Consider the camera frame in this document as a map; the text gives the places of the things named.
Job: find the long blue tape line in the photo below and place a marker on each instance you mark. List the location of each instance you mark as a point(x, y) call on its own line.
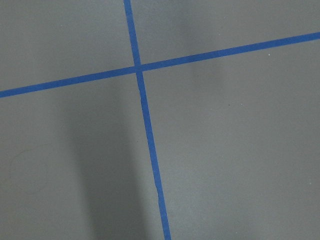
point(147, 120)

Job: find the crossing blue tape line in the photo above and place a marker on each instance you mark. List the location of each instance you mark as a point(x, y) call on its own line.
point(161, 64)

